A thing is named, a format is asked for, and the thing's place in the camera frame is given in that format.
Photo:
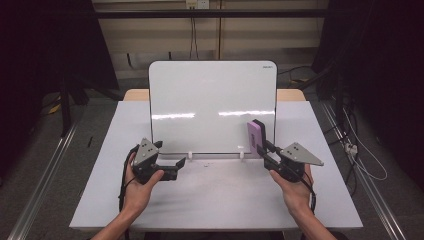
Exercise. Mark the black horizontal bar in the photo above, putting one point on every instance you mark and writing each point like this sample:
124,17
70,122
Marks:
206,13

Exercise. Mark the black metal stand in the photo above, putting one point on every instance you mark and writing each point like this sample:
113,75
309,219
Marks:
320,76
65,106

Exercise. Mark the white wall socket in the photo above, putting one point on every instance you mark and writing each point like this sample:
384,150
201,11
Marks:
197,4

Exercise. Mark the aluminium floor rail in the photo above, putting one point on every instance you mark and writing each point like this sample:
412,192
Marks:
43,180
370,186

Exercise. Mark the person's right hand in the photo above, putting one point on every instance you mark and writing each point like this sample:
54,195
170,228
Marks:
296,196

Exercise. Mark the purple and black eraser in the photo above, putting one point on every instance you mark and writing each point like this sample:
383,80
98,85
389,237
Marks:
254,133

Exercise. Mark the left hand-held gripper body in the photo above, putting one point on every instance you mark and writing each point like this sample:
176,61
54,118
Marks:
145,153

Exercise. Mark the wooden table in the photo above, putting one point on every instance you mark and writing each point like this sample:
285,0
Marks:
136,95

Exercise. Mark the white whiteboard foot clip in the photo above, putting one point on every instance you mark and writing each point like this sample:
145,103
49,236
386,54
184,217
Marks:
190,155
242,156

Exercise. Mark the black curtain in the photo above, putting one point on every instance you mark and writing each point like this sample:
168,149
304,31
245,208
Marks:
383,66
40,50

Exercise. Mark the white whiteboard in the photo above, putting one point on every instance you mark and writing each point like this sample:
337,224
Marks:
200,93

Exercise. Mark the person's left hand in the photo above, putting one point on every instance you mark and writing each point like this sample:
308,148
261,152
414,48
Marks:
136,195

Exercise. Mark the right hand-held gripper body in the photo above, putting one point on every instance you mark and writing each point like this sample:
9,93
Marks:
296,155

